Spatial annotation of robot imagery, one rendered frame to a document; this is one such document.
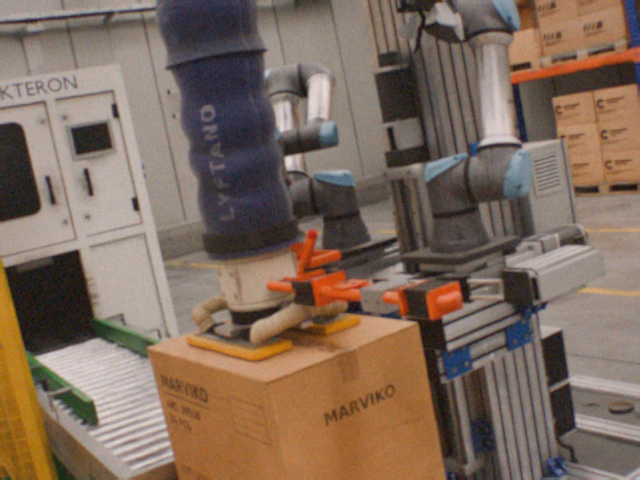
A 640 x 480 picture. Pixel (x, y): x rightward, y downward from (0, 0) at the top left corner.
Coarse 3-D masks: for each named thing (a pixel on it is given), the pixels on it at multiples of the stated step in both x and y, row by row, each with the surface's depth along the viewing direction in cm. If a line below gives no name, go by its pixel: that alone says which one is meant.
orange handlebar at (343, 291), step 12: (300, 252) 223; (324, 252) 213; (336, 252) 209; (312, 264) 205; (276, 288) 181; (288, 288) 177; (324, 288) 166; (336, 288) 162; (348, 288) 160; (336, 300) 162; (348, 300) 160; (360, 300) 157; (384, 300) 150; (396, 300) 147; (444, 300) 138; (456, 300) 139
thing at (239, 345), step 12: (216, 324) 193; (192, 336) 198; (204, 336) 194; (216, 336) 192; (240, 336) 187; (216, 348) 186; (228, 348) 181; (240, 348) 178; (252, 348) 175; (264, 348) 175; (276, 348) 175; (288, 348) 177; (252, 360) 173
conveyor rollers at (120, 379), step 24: (48, 360) 396; (72, 360) 387; (96, 360) 381; (120, 360) 369; (144, 360) 364; (72, 384) 341; (96, 384) 336; (120, 384) 332; (144, 384) 320; (72, 408) 305; (120, 408) 296; (144, 408) 291; (96, 432) 274; (120, 432) 269; (144, 432) 264; (120, 456) 250; (144, 456) 245; (168, 456) 240
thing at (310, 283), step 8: (312, 272) 175; (320, 272) 176; (328, 272) 176; (336, 272) 170; (344, 272) 171; (296, 280) 173; (304, 280) 174; (312, 280) 166; (320, 280) 167; (328, 280) 168; (336, 280) 169; (344, 280) 170; (296, 288) 170; (304, 288) 168; (312, 288) 167; (296, 296) 171; (304, 296) 170; (312, 296) 167; (320, 296) 167; (304, 304) 169; (312, 304) 167; (320, 304) 167
